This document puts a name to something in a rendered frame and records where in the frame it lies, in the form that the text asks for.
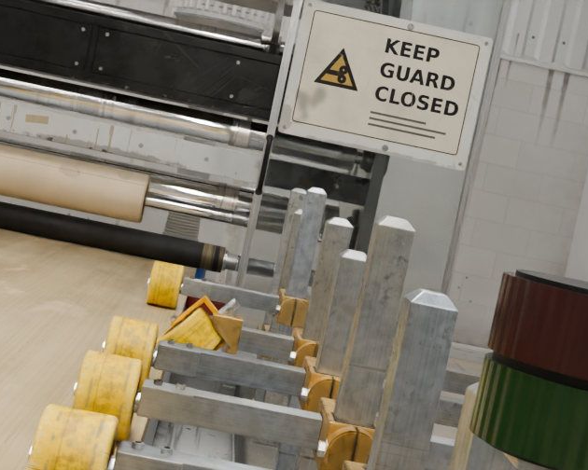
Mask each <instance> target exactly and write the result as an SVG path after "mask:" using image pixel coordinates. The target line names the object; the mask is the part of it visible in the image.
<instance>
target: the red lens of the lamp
mask: <svg viewBox="0 0 588 470"><path fill-rule="evenodd" d="M513 274H515V272H509V271H503V274H502V279H501V283H500V287H499V292H498V296H497V304H496V308H495V312H494V317H493V322H492V325H491V330H490V334H489V339H488V342H487V346H488V347H489V348H490V349H492V350H493V351H495V352H497V353H501V354H503V355H506V356H508V357H510V358H512V359H515V360H518V361H521V362H524V363H527V364H530V365H532V366H538V367H541V368H544V369H548V370H551V371H554V372H558V373H561V374H565V375H569V376H572V377H576V378H580V379H584V380H588V295H584V294H581V293H577V292H572V291H568V290H565V289H561V288H557V287H553V286H549V285H546V284H542V283H536V282H532V281H529V280H527V279H523V278H520V277H517V276H515V275H513Z"/></svg>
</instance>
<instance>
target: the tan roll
mask: <svg viewBox="0 0 588 470"><path fill-rule="evenodd" d="M149 178H150V176H149V175H148V174H143V173H135V172H130V171H125V170H122V169H117V168H112V167H107V166H103V165H98V164H94V163H89V162H85V161H80V160H75V159H68V158H63V157H58V156H53V155H49V154H44V153H40V152H35V151H31V150H26V149H21V148H17V147H13V146H8V145H0V195H2V196H7V197H10V198H15V199H20V200H28V201H33V202H38V203H43V204H47V205H52V206H56V207H61V208H65V209H70V210H75V211H80V212H84V213H89V214H98V215H101V216H106V217H111V218H116V219H120V220H125V221H130V222H134V223H141V221H142V218H143V215H144V211H145V208H146V207H149V208H154V209H158V210H163V211H167V212H172V213H177V214H185V215H190V216H194V217H199V218H203V219H208V220H213V221H217V222H222V223H227V224H231V225H235V226H240V227H245V228H247V224H248V219H249V215H250V214H247V213H242V212H237V211H233V210H229V209H224V208H219V207H215V206H210V205H205V204H200V203H197V202H192V201H187V200H179V199H174V198H169V197H165V196H161V195H156V194H151V193H147V186H148V180H149Z"/></svg>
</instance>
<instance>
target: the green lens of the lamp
mask: <svg viewBox="0 0 588 470"><path fill-rule="evenodd" d="M492 354H493V353H492V352H488V353H486V354H485V356H484V360H483V368H482V372H481V376H480V380H479V385H478V390H477V393H476V398H475V402H474V407H473V410H472V415H471V420H470V424H469V429H470V431H471V432H472V433H473V434H475V435H476V436H477V437H479V438H480V439H481V440H483V441H485V442H487V443H489V444H491V445H493V446H495V447H497V448H499V449H503V450H506V451H507V452H509V453H512V454H515V455H517V456H520V457H523V458H526V459H528V460H531V461H534V462H537V463H542V464H546V465H549V466H551V467H555V468H558V469H562V470H588V391H585V390H582V389H578V388H575V387H571V386H567V385H564V384H560V383H557V382H553V381H550V380H545V379H542V378H538V377H535V376H532V375H529V374H526V373H524V372H521V371H519V370H516V369H513V368H511V367H508V366H505V365H502V364H500V363H499V362H498V361H496V360H494V359H493V358H492Z"/></svg>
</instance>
